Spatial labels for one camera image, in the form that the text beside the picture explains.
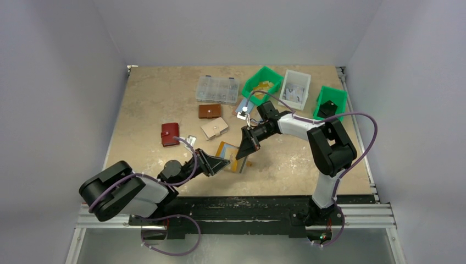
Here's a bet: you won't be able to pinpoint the mustard yellow card holder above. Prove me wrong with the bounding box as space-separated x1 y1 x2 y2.
215 141 253 173

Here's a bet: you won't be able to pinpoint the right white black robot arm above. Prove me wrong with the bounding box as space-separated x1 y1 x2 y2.
236 101 357 219

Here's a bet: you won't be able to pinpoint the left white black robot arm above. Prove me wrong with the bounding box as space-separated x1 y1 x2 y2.
79 148 230 222

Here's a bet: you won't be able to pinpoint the stack of loose cards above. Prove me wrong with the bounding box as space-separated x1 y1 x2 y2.
232 97 263 124

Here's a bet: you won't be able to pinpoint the beige card holder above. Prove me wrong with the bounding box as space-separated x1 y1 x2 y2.
201 117 229 140

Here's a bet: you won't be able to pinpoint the cards in green bin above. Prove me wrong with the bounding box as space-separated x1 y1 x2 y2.
252 81 274 100

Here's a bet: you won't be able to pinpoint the cards in white bin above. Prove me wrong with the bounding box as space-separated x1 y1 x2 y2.
283 83 305 103

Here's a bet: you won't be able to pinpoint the red leather card holder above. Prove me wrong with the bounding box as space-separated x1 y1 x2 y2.
160 123 180 147

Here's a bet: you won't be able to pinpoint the green bin with cards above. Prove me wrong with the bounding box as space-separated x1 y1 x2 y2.
241 66 284 98

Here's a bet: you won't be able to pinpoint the brown leather card holder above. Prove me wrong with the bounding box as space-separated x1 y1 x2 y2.
198 104 222 119

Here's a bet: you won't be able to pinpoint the black card holder in bin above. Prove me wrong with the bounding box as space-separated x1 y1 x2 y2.
317 100 338 119

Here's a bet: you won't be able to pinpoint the white plastic bin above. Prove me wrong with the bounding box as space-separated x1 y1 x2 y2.
279 69 312 111

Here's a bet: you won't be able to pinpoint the clear plastic organizer box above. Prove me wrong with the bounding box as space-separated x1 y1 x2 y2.
195 75 241 105

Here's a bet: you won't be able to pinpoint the green bin right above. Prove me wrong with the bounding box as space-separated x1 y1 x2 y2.
313 86 348 120

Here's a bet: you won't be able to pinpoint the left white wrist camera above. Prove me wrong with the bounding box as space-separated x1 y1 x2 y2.
181 135 197 150

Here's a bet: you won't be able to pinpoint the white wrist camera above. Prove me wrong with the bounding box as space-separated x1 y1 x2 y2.
236 106 250 124
181 135 197 150

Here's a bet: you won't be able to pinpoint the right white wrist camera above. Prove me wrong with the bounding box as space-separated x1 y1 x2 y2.
236 106 250 124

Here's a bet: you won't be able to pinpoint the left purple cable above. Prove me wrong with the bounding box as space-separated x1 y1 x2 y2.
88 136 199 214

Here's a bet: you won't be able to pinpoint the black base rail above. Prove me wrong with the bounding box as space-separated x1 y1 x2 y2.
130 195 343 239

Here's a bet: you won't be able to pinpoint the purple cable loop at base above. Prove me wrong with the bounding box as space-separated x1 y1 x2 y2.
141 214 202 257

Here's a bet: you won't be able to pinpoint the aluminium frame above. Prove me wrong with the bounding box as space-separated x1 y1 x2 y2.
65 203 407 263

